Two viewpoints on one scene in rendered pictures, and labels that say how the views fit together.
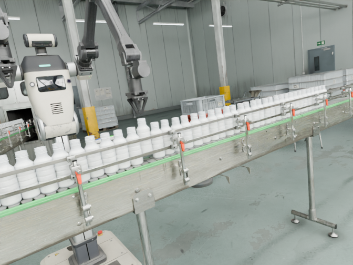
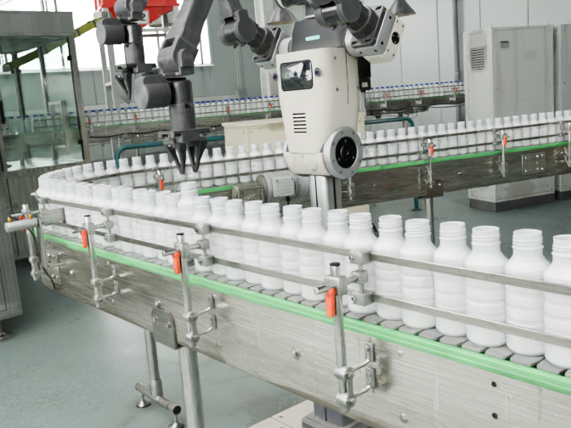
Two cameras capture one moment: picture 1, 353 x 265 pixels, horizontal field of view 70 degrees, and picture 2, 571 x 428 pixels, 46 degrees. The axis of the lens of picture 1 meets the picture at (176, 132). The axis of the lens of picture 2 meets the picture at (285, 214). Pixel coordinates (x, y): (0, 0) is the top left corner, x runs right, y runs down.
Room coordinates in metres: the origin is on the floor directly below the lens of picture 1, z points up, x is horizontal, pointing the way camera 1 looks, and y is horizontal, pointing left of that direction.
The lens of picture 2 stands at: (1.18, -1.37, 1.37)
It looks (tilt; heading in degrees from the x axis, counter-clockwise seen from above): 10 degrees down; 84
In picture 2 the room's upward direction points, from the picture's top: 5 degrees counter-clockwise
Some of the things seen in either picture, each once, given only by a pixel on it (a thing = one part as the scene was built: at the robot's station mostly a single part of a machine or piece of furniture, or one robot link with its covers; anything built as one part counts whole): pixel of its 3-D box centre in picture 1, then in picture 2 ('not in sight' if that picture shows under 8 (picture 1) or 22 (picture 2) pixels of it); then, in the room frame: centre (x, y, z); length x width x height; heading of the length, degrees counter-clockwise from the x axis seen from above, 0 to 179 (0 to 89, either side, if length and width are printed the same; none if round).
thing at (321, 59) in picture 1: (321, 74); not in sight; (10.19, -6.11, 1.05); 1.00 x 0.10 x 2.10; 34
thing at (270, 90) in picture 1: (274, 99); not in sight; (8.35, -3.42, 0.50); 1.23 x 1.05 x 1.00; 122
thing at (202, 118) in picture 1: (203, 126); (296, 249); (1.31, -0.15, 1.08); 0.06 x 0.06 x 0.17
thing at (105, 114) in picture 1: (98, 118); not in sight; (10.64, 3.20, 0.50); 1.24 x 1.03 x 1.00; 127
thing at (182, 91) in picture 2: (134, 72); (178, 93); (1.11, 0.15, 1.39); 0.07 x 0.06 x 0.07; 35
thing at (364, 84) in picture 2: not in sight; (362, 74); (2.95, 6.31, 1.55); 0.17 x 0.15 x 0.42; 16
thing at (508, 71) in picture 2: not in sight; (508, 116); (4.36, 5.57, 0.96); 0.82 x 0.50 x 1.91; 16
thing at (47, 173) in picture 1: (44, 169); (109, 216); (0.88, 0.49, 1.08); 0.06 x 0.06 x 0.17
